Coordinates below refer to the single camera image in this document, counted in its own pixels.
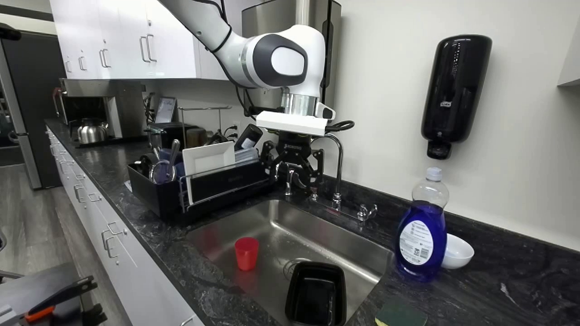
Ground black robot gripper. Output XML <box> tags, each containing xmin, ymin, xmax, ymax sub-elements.
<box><xmin>265</xmin><ymin>131</ymin><xmax>326</xmax><ymax>189</ymax></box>

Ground small chrome side faucet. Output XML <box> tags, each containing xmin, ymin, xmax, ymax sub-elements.
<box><xmin>281</xmin><ymin>168</ymin><xmax>299</xmax><ymax>200</ymax></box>

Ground chrome gooseneck faucet spout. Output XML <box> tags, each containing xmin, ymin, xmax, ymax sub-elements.
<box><xmin>317</xmin><ymin>131</ymin><xmax>346</xmax><ymax>209</ymax></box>

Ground black tumbler cup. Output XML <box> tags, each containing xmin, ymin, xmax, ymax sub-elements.
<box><xmin>232</xmin><ymin>121</ymin><xmax>265</xmax><ymax>153</ymax></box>

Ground black dish drying rack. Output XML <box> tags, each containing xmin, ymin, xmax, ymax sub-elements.
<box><xmin>127</xmin><ymin>148</ymin><xmax>276</xmax><ymax>222</ymax></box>

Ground stainless steel sink basin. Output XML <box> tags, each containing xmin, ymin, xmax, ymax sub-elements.
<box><xmin>185</xmin><ymin>195</ymin><xmax>395</xmax><ymax>326</ymax></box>

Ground white square plate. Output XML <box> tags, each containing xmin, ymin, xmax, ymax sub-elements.
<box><xmin>181</xmin><ymin>139</ymin><xmax>238</xmax><ymax>207</ymax></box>

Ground red plastic cup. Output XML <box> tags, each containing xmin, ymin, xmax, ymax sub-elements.
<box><xmin>232</xmin><ymin>235</ymin><xmax>263</xmax><ymax>273</ymax></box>

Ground black countertop appliance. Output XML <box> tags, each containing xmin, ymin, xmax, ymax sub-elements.
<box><xmin>158</xmin><ymin>121</ymin><xmax>209</xmax><ymax>150</ymax></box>

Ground metal utensil in rack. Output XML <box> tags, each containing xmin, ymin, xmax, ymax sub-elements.
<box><xmin>169</xmin><ymin>137</ymin><xmax>183</xmax><ymax>166</ymax></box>

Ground black rectangular plastic container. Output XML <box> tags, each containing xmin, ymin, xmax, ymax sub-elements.
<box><xmin>283</xmin><ymin>258</ymin><xmax>350</xmax><ymax>326</ymax></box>

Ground blue round lid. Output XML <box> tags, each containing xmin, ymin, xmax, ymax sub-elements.
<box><xmin>149</xmin><ymin>157</ymin><xmax>180</xmax><ymax>186</ymax></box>

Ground stainless paper towel dispenser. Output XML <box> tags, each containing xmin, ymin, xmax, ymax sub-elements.
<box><xmin>239</xmin><ymin>0</ymin><xmax>345</xmax><ymax>126</ymax></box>

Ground blue dish soap bottle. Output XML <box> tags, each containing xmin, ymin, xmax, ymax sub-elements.
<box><xmin>393</xmin><ymin>164</ymin><xmax>453</xmax><ymax>284</ymax></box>

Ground small framed tablet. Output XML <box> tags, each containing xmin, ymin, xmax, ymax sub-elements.
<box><xmin>152</xmin><ymin>93</ymin><xmax>180</xmax><ymax>126</ymax></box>

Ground green yellow sponge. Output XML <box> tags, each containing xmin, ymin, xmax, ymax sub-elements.
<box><xmin>374</xmin><ymin>296</ymin><xmax>430</xmax><ymax>326</ymax></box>

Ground small white bowl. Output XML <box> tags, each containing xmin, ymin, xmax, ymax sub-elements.
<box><xmin>439</xmin><ymin>231</ymin><xmax>477</xmax><ymax>271</ymax></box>

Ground white lower cabinets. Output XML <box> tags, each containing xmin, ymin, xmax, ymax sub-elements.
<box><xmin>45</xmin><ymin>124</ymin><xmax>205</xmax><ymax>326</ymax></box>

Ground white cabinets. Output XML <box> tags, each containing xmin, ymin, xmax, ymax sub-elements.
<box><xmin>47</xmin><ymin>0</ymin><xmax>245</xmax><ymax>83</ymax></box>
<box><xmin>45</xmin><ymin>124</ymin><xmax>205</xmax><ymax>326</ymax></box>

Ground silver kettle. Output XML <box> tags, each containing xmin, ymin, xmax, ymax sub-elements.
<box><xmin>74</xmin><ymin>117</ymin><xmax>114</xmax><ymax>146</ymax></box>

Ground coffee machine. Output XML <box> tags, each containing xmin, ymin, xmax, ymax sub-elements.
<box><xmin>56</xmin><ymin>92</ymin><xmax>127</xmax><ymax>146</ymax></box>

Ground white upper cabinets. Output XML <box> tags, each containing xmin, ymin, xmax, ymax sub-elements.
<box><xmin>47</xmin><ymin>0</ymin><xmax>245</xmax><ymax>83</ymax></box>

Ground dark refrigerator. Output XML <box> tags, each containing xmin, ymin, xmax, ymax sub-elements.
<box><xmin>0</xmin><ymin>34</ymin><xmax>64</xmax><ymax>191</ymax></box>

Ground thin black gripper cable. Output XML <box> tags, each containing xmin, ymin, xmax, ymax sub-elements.
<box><xmin>325</xmin><ymin>117</ymin><xmax>357</xmax><ymax>135</ymax></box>

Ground black wall soap dispenser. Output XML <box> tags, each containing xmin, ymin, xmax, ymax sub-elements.
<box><xmin>419</xmin><ymin>32</ymin><xmax>495</xmax><ymax>162</ymax></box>

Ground orange handled black tool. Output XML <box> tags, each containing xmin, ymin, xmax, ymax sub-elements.
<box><xmin>22</xmin><ymin>274</ymin><xmax>100</xmax><ymax>326</ymax></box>

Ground white wall cabinet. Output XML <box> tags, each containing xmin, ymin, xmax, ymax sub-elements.
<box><xmin>555</xmin><ymin>16</ymin><xmax>580</xmax><ymax>90</ymax></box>

